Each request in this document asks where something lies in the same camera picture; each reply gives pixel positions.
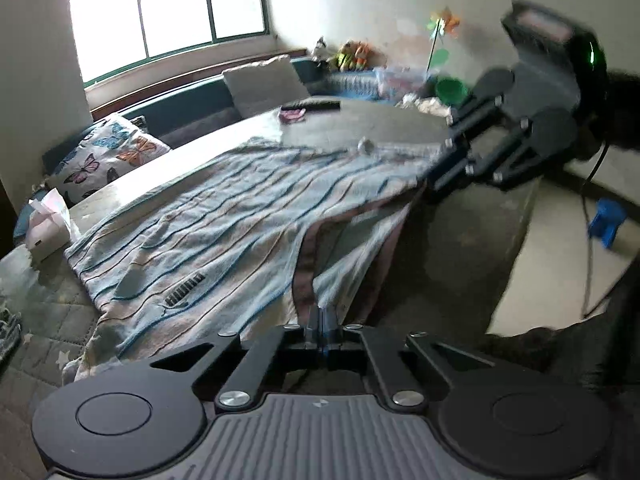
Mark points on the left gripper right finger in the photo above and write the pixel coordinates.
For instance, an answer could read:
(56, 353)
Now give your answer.
(495, 417)

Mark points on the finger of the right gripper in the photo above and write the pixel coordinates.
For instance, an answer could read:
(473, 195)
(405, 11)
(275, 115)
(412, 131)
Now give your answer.
(475, 95)
(530, 148)

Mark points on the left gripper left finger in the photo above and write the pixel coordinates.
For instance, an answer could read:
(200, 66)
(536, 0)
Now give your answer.
(138, 417)

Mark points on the striped blue beige garment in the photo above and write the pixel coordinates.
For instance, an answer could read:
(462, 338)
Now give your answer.
(261, 235)

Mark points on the green plastic bucket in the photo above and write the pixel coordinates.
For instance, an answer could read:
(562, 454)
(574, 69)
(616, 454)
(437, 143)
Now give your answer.
(451, 91)

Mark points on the white crumpled cloth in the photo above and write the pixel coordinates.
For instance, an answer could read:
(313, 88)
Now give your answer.
(431, 106)

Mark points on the colourful paper pinwheel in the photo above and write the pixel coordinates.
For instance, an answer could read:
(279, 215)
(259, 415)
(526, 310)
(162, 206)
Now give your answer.
(443, 24)

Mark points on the clear plastic storage box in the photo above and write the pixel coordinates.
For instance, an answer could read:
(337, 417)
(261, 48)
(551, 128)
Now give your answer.
(395, 82)

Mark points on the blue plastic stool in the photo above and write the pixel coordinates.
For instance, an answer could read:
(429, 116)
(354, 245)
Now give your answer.
(609, 216)

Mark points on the orange plush toy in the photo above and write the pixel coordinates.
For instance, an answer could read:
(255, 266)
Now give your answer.
(361, 57)

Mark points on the yellow green plush toy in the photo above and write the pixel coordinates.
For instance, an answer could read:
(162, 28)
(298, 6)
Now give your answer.
(345, 59)

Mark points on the blue patterned gloves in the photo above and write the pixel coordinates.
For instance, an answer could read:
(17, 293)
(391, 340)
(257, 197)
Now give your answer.
(10, 332)

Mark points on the quilted star table cover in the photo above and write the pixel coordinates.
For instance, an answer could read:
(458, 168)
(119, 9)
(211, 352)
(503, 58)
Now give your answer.
(450, 269)

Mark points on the black white plush toy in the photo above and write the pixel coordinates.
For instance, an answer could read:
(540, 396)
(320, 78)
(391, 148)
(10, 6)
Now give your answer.
(320, 53)

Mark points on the black remote control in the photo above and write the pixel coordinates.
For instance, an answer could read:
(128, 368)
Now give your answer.
(312, 106)

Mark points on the white tissue box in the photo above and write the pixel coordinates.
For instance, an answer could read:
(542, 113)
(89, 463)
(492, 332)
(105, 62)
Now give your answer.
(50, 227)

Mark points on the grey plain cushion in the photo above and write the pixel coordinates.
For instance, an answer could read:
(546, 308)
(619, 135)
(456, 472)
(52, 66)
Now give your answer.
(259, 87)

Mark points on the butterfly print pillow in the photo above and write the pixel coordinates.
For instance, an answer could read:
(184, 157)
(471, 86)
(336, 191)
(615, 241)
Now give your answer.
(114, 146)

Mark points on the blue sofa bench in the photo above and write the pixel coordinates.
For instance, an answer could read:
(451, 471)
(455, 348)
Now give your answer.
(179, 116)

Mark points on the window with green frame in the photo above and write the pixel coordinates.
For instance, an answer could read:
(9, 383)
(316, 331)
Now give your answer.
(112, 36)

